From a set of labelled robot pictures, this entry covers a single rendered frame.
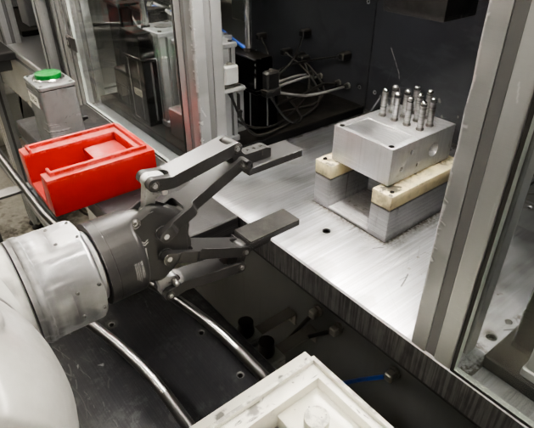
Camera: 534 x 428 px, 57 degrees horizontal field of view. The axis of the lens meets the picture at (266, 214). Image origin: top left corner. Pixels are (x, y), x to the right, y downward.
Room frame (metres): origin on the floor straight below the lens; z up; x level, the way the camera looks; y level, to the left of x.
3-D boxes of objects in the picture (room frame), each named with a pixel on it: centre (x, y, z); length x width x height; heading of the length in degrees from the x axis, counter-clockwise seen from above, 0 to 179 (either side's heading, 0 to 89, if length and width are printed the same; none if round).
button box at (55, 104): (0.79, 0.34, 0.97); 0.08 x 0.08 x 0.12; 39
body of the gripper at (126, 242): (0.36, 0.11, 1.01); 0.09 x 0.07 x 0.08; 129
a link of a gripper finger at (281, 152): (0.45, 0.00, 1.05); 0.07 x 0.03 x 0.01; 129
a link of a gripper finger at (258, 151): (0.44, 0.02, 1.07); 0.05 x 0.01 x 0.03; 129
